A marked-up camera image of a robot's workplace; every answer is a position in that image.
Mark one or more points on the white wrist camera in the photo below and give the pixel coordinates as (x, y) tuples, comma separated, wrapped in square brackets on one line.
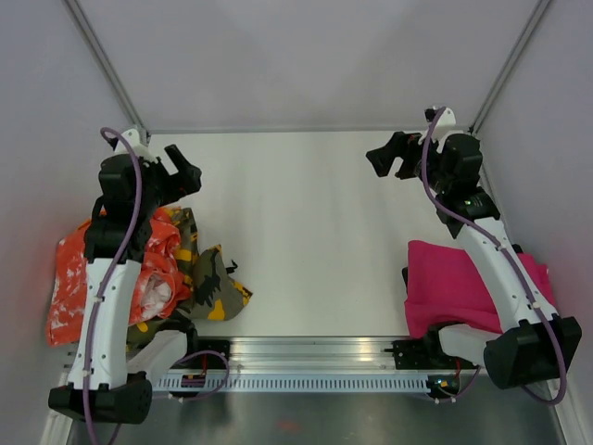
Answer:
[(137, 140), (442, 122)]

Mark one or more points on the camouflage trousers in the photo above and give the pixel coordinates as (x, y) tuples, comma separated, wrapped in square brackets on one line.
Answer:
[(215, 294)]

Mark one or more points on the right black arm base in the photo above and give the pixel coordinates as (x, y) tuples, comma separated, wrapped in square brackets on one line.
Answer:
[(424, 354)]

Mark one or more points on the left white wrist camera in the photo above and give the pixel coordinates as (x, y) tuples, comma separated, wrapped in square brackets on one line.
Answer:
[(137, 140)]

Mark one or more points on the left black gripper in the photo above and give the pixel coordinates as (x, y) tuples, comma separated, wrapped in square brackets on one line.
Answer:
[(186, 180)]

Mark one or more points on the orange white tie-dye trousers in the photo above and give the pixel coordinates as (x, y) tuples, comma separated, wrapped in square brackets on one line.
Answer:
[(161, 285)]

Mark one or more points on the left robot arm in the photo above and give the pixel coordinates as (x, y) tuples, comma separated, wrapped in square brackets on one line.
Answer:
[(103, 385)]

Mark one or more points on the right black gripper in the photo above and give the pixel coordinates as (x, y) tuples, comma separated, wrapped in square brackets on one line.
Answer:
[(400, 145)]

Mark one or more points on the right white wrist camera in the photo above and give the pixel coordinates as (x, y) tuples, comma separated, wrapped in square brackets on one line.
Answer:
[(442, 122)]

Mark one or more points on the pink folded trousers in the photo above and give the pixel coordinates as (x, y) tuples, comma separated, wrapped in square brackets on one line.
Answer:
[(444, 286)]

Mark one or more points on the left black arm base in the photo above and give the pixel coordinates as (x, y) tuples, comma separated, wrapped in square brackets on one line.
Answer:
[(208, 361)]

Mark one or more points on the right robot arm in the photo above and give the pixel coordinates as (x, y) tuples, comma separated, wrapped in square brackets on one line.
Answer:
[(535, 344)]

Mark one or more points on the slotted white cable duct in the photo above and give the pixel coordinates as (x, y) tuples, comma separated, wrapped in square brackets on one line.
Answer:
[(286, 383)]

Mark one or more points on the aluminium frame rail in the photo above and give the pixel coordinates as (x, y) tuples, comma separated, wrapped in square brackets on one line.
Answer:
[(269, 355)]

